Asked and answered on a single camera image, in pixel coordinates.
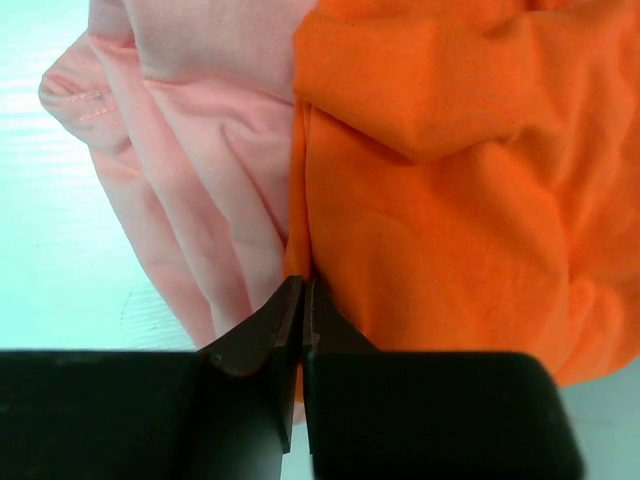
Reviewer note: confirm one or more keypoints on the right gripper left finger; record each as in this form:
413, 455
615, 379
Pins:
222, 412

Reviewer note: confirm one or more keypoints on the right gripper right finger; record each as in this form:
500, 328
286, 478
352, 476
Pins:
427, 415

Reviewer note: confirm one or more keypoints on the orange t shirt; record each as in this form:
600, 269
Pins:
465, 175

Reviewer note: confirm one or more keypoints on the pink folded t shirt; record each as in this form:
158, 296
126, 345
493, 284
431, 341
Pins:
186, 108

